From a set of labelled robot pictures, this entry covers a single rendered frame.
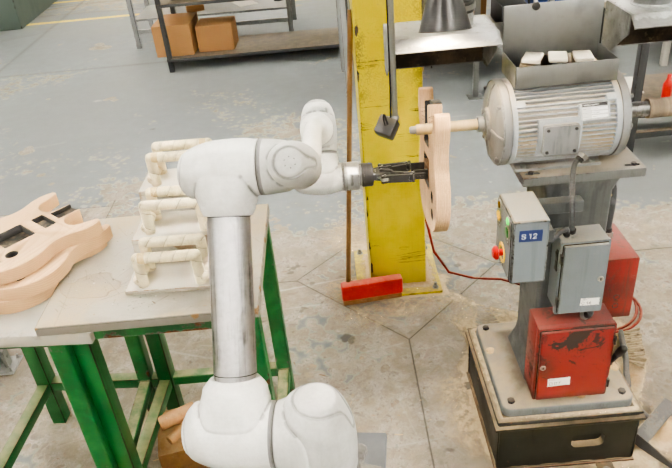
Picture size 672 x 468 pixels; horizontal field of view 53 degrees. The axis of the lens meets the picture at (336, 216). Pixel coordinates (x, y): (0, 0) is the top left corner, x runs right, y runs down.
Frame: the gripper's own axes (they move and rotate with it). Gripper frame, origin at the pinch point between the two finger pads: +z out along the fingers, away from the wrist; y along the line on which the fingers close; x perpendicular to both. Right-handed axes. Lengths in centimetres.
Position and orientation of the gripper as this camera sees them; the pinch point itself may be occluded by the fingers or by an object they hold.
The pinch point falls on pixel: (425, 169)
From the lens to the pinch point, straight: 212.9
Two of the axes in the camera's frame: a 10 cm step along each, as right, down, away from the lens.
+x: -0.8, -9.3, -3.7
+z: 10.0, -0.8, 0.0
